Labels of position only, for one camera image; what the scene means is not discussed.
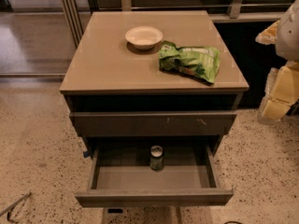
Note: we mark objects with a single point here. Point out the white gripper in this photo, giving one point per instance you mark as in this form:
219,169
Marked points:
289,36

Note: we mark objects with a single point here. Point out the green soda can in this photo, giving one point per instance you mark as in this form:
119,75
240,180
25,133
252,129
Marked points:
156,158

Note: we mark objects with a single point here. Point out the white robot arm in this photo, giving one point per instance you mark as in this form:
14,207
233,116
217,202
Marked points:
287,47

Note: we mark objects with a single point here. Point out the grey drawer cabinet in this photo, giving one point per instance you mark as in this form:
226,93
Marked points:
108,74

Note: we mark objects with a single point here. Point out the open grey middle drawer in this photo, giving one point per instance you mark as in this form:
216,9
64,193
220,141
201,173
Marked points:
122,177

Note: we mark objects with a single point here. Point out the closed grey top drawer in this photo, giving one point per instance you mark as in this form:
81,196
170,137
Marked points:
131,124

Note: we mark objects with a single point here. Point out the green chip bag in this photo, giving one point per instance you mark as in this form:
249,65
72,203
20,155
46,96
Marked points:
199,62

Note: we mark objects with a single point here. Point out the white paper bowl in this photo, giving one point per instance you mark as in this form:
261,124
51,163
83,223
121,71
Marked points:
144,37

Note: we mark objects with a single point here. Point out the metal rod on floor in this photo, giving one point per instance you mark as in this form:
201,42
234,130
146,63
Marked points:
14,204

